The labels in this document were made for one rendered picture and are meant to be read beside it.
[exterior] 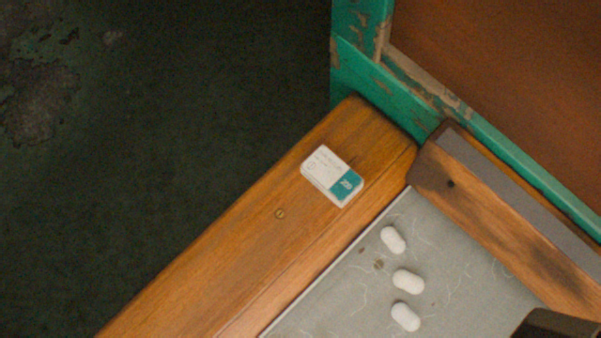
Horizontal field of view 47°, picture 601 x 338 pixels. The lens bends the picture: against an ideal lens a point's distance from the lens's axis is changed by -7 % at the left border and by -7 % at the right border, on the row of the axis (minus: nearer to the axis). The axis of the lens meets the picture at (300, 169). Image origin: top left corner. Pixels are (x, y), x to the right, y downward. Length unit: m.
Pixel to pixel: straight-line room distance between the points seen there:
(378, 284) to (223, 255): 0.17
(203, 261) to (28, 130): 1.10
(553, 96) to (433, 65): 0.15
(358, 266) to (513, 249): 0.17
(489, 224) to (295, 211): 0.20
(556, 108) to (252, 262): 0.35
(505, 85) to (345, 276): 0.27
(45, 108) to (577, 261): 1.40
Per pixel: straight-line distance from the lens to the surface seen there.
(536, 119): 0.66
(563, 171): 0.69
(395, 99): 0.79
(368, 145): 0.81
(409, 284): 0.76
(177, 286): 0.77
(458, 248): 0.80
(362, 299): 0.78
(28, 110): 1.84
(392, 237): 0.78
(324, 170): 0.77
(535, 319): 0.46
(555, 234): 0.70
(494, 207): 0.71
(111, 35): 1.87
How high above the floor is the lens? 1.50
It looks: 67 degrees down
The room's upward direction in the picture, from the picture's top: 4 degrees counter-clockwise
